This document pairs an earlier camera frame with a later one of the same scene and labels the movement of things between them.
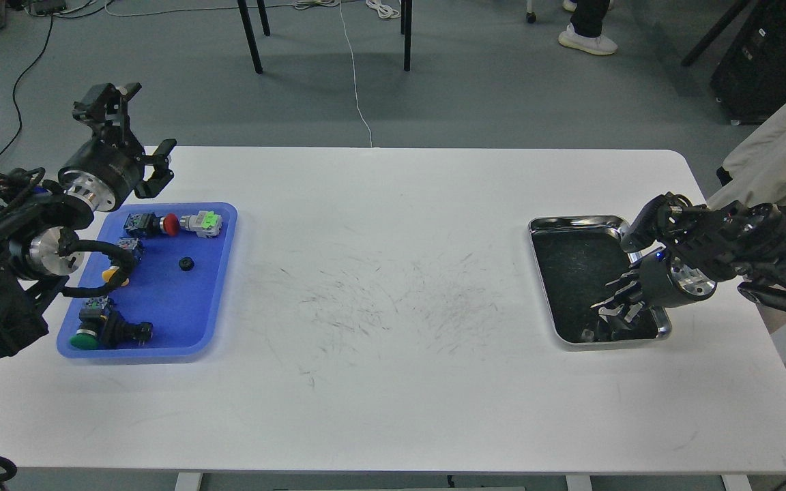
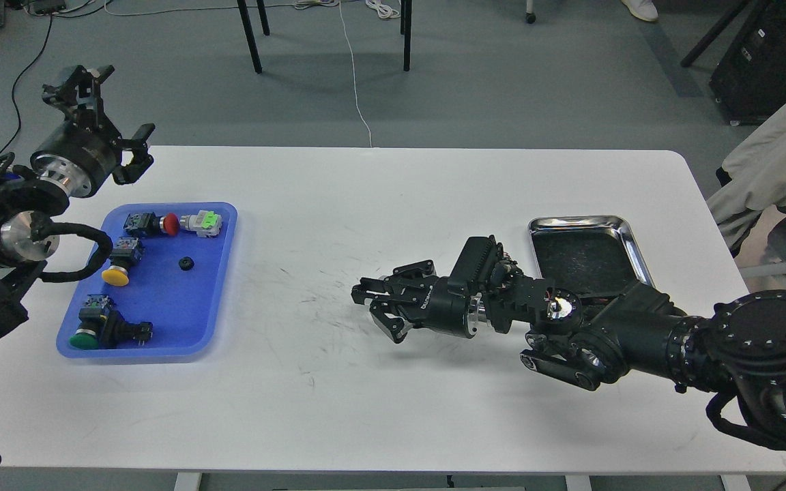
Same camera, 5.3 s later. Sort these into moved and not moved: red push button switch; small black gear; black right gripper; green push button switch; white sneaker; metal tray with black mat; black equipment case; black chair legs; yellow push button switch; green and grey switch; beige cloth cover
Moved: black right gripper; white sneaker; yellow push button switch
Not moved: small black gear; green push button switch; metal tray with black mat; green and grey switch; black equipment case; red push button switch; black chair legs; beige cloth cover
